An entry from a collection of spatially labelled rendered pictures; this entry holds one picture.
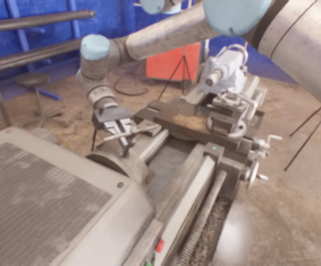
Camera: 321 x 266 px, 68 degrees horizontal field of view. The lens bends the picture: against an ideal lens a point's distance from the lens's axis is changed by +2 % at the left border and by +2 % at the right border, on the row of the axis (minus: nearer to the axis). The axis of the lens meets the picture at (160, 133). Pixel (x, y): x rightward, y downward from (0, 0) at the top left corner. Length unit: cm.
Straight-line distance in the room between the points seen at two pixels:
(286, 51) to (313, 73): 4
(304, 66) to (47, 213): 48
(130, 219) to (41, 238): 16
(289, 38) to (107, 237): 42
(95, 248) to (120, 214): 8
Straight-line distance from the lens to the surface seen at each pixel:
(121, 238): 50
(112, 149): 82
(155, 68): 416
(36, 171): 60
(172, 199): 116
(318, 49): 34
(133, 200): 52
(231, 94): 137
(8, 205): 55
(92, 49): 80
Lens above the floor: 173
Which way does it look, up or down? 35 degrees down
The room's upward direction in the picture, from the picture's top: 4 degrees clockwise
